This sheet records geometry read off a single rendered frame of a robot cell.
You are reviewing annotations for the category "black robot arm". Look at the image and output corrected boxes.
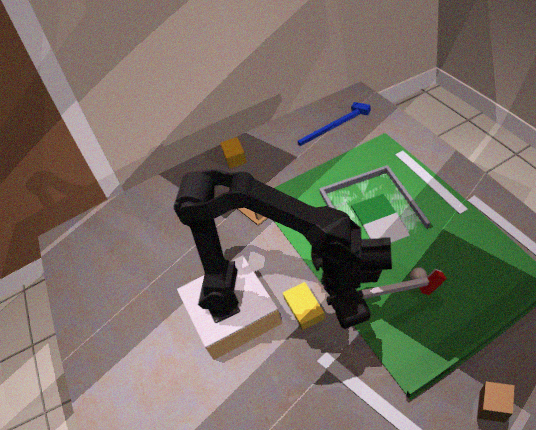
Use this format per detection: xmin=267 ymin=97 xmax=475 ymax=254
xmin=173 ymin=168 xmax=392 ymax=323

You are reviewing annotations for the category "blue golf putter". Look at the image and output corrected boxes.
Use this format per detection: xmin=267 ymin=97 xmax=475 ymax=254
xmin=298 ymin=102 xmax=370 ymax=146

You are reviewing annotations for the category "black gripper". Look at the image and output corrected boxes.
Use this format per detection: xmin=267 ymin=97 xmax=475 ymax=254
xmin=312 ymin=258 xmax=370 ymax=328

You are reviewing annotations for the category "grey ball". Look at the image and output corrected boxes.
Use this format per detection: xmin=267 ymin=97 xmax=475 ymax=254
xmin=410 ymin=268 xmax=427 ymax=280

